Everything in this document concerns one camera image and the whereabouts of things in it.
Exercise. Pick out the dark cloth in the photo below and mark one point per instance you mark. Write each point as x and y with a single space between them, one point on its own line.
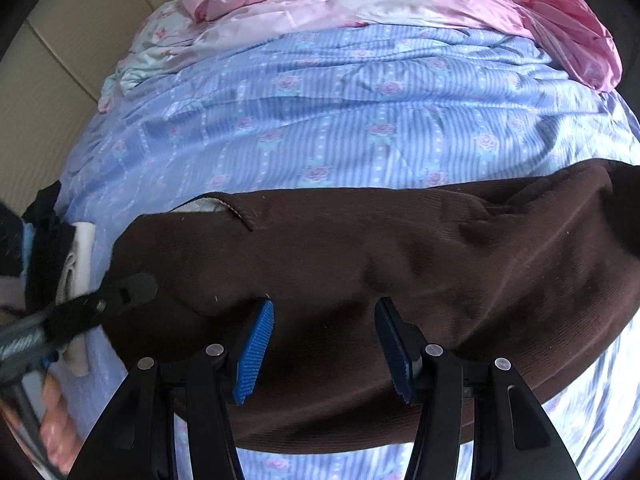
47 240

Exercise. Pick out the dark brown pants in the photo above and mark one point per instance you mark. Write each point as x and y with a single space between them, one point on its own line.
350 255

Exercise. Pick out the white cloth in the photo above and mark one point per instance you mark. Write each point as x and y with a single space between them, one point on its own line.
82 265

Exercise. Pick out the person's left hand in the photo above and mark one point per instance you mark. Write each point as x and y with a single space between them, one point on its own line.
60 430

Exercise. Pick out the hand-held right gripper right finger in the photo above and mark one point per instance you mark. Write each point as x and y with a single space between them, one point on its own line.
395 347

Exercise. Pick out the pale floral cloth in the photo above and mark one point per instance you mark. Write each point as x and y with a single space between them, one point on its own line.
150 45

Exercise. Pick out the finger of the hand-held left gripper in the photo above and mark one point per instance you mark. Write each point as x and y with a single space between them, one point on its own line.
127 292

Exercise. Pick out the blue floral striped bedsheet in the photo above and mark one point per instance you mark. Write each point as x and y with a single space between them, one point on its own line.
350 110

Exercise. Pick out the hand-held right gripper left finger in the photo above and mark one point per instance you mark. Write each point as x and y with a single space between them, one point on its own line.
256 345

